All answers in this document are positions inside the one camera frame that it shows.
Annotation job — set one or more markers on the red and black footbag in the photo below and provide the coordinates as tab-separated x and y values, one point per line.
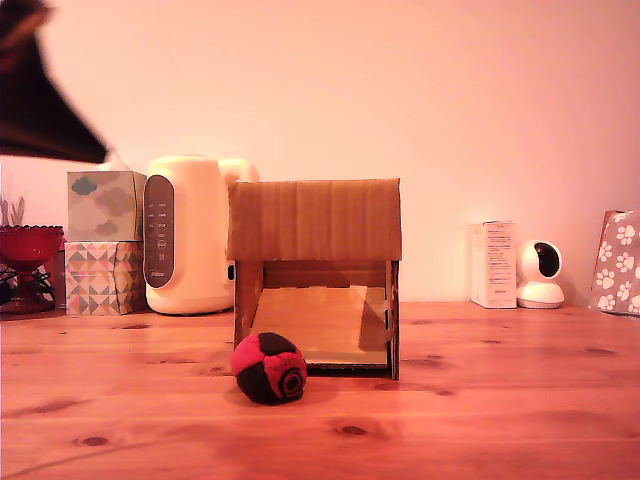
270	370

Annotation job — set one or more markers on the cardboard dice tower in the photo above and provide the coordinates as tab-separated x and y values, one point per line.
315	220

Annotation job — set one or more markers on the dried plant stems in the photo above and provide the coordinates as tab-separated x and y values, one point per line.
12	212

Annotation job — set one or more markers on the white tissue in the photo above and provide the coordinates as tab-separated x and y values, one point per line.
117	162

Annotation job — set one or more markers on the cloud print tissue box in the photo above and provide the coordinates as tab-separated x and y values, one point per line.
100	205

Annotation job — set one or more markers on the geometric print tissue box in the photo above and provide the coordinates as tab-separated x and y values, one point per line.
100	277

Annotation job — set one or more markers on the white electric kettle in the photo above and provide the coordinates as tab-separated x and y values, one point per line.
195	235

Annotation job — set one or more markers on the white printed carton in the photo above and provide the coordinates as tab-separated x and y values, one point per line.
495	265

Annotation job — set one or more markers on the grey paw print bag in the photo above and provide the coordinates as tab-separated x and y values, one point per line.
617	260

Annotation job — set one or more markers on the red glass pedestal bowl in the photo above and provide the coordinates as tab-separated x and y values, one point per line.
27	245

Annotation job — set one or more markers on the small white round camera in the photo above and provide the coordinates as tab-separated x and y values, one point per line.
540	295

